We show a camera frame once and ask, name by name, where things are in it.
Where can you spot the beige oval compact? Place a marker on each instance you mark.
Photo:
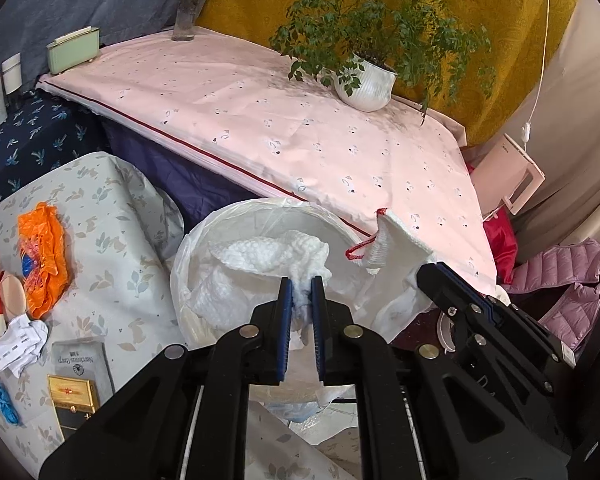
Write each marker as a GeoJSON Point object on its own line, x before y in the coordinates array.
{"type": "Point", "coordinates": [12, 295]}

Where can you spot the orange plastic bag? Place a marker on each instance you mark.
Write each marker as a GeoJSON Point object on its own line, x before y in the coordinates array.
{"type": "Point", "coordinates": [42, 260]}

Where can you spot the dark purple cloth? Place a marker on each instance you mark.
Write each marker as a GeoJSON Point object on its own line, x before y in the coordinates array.
{"type": "Point", "coordinates": [180, 175]}

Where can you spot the pale green tissue box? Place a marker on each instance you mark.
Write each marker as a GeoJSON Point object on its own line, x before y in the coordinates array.
{"type": "Point", "coordinates": [72, 52]}

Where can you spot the gold and black small box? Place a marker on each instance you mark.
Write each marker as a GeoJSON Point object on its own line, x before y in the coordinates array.
{"type": "Point", "coordinates": [72, 392]}

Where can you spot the grey translucent packet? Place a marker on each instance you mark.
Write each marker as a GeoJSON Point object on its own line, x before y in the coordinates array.
{"type": "Point", "coordinates": [82, 365]}

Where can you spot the pink down jacket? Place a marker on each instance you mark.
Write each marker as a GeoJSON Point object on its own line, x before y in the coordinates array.
{"type": "Point", "coordinates": [560, 270]}

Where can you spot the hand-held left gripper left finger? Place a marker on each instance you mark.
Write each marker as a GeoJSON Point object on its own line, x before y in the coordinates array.
{"type": "Point", "coordinates": [285, 330]}

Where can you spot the white knitted cloth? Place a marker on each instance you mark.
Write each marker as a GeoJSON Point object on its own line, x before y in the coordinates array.
{"type": "Point", "coordinates": [260, 260]}

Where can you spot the white lined waste bin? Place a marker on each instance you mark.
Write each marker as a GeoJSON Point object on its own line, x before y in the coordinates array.
{"type": "Point", "coordinates": [260, 222]}

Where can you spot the blue grey backdrop cloth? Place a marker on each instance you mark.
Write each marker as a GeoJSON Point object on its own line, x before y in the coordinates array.
{"type": "Point", "coordinates": [80, 0]}

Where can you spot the glass vase with pink flowers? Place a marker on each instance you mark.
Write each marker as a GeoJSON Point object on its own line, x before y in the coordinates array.
{"type": "Point", "coordinates": [187, 20]}

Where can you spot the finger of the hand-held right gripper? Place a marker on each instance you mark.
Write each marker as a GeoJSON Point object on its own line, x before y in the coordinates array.
{"type": "Point", "coordinates": [440, 285]}

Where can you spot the pink printed table cloth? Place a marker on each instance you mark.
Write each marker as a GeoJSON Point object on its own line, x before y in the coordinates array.
{"type": "Point", "coordinates": [280, 125]}

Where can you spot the white knitted glove red loop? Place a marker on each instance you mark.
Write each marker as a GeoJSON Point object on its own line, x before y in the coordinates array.
{"type": "Point", "coordinates": [390, 245]}

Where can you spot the crumpled white printed paper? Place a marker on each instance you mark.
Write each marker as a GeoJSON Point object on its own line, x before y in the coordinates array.
{"type": "Point", "coordinates": [17, 347]}

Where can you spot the red cloth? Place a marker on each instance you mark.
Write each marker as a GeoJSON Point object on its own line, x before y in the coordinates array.
{"type": "Point", "coordinates": [500, 240]}

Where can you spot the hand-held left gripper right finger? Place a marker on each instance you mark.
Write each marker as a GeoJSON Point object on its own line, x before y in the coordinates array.
{"type": "Point", "coordinates": [319, 330]}

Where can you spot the green plant in white pot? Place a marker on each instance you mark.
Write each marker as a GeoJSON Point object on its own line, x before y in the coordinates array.
{"type": "Point", "coordinates": [365, 85]}

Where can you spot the mustard yellow backdrop cloth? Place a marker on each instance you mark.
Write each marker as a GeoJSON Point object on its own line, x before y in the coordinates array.
{"type": "Point", "coordinates": [250, 5]}

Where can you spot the navy floral cloth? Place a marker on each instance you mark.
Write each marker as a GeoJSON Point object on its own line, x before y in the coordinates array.
{"type": "Point", "coordinates": [30, 135]}

